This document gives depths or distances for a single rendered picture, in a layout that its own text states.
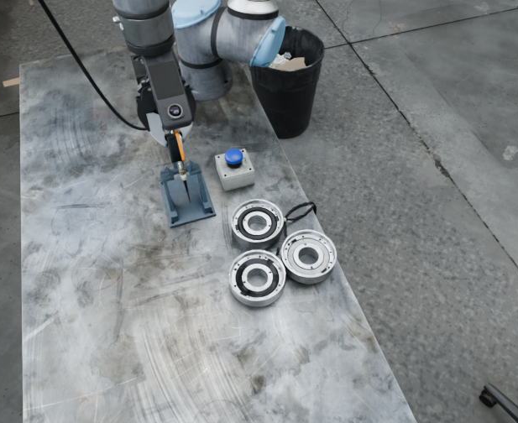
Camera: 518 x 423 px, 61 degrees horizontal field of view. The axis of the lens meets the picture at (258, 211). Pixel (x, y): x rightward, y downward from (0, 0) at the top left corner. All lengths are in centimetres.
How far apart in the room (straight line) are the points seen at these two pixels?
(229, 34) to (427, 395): 129
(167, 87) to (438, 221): 155
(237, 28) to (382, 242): 115
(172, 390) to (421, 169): 168
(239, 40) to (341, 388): 75
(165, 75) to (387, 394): 62
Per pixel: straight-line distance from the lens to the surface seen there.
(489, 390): 169
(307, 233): 88
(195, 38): 111
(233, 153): 96
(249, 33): 105
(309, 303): 85
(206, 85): 118
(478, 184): 225
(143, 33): 67
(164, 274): 89
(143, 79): 73
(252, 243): 87
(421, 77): 272
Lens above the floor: 157
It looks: 54 degrees down
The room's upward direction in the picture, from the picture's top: 1 degrees counter-clockwise
